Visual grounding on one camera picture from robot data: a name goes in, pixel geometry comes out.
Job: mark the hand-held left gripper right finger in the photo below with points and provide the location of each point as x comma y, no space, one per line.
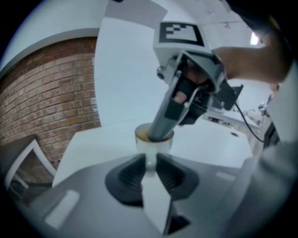
177,179

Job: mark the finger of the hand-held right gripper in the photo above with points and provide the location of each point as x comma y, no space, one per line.
163,120

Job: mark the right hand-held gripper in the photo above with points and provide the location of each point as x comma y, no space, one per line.
181,37

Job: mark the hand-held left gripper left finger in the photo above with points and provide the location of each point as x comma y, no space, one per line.
126,181

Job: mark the white cup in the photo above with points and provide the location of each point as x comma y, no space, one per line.
160,147

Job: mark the person's right forearm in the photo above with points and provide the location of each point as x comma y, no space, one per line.
251,62

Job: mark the person's right hand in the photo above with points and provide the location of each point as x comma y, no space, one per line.
195,76

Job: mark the ceiling tube light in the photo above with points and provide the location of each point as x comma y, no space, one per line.
254,38

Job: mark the person's black shirt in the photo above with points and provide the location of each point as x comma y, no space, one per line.
251,11

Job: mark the black table with white legs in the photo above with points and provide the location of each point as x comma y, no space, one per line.
16,148

